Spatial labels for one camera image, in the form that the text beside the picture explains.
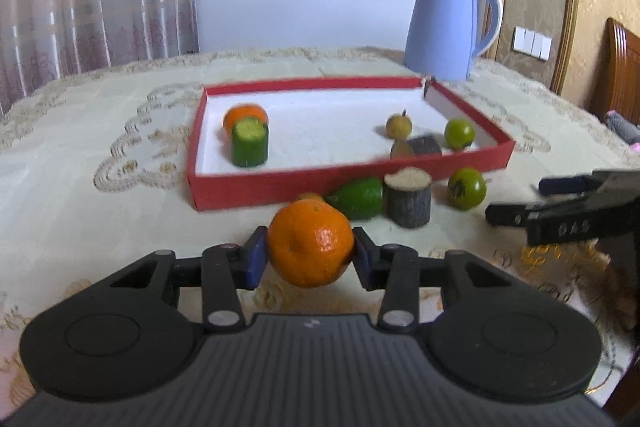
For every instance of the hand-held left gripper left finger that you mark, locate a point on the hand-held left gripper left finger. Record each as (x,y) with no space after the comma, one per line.
(257,257)

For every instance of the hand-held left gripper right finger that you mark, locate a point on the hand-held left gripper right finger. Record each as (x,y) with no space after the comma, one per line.
(362,259)

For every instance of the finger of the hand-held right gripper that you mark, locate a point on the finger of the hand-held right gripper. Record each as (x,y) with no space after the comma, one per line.
(507,214)
(565,185)

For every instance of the green jujube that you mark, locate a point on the green jujube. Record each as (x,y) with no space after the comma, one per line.
(459,133)
(470,189)

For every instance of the orange mandarin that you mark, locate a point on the orange mandarin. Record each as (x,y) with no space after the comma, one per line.
(240,113)
(305,242)

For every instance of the red cardboard box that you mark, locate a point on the red cardboard box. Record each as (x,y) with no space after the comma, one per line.
(225,192)

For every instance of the small dark sugarcane piece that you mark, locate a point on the small dark sugarcane piece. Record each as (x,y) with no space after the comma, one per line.
(425,145)

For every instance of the brown longan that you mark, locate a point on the brown longan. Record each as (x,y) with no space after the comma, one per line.
(399,127)

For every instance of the large dark sugarcane piece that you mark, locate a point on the large dark sugarcane piece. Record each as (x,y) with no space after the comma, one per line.
(407,204)

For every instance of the grey cloth bundle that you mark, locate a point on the grey cloth bundle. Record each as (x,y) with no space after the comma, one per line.
(622,126)

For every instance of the brown wooden chair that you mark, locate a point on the brown wooden chair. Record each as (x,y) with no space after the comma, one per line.
(620,77)

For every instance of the light blue electric kettle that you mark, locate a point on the light blue electric kettle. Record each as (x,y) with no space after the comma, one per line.
(440,27)

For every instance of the white light switch panel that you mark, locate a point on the white light switch panel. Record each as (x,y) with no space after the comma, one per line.
(532,43)

